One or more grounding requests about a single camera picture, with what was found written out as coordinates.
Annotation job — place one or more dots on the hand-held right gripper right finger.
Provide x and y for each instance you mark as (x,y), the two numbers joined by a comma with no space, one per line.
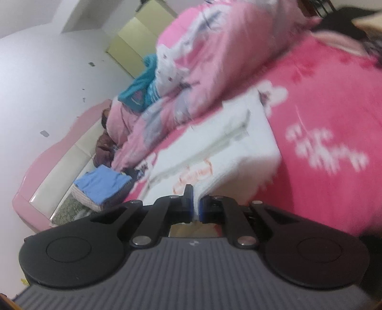
(203,213)

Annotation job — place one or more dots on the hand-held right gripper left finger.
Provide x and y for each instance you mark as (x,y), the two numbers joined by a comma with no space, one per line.
(188,205)

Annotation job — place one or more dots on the white shirt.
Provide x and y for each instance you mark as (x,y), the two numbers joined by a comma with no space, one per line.
(232,149)

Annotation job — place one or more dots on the dark folded garment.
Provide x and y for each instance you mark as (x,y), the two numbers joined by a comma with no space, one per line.
(131,174)

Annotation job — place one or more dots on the blue folded garment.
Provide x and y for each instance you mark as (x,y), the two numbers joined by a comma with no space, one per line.
(101,180)

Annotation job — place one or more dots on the green patterned pillow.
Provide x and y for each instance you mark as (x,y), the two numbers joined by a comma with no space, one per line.
(64,213)

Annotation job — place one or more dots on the teal patterned blanket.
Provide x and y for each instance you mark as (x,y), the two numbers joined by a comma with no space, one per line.
(134,92)

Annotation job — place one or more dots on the pink and cream headboard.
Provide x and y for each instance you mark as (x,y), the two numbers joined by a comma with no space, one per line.
(53,167)

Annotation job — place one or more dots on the pink floral bed sheet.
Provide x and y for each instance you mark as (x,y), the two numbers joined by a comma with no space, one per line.
(328,119)

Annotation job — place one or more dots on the pink floral duvet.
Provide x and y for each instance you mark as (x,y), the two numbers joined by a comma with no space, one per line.
(226,47)

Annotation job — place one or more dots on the pale yellow wardrobe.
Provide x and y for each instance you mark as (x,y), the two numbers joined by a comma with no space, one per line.
(140,32)

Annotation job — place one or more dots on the black garment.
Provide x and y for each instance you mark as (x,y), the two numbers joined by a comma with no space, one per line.
(337,21)

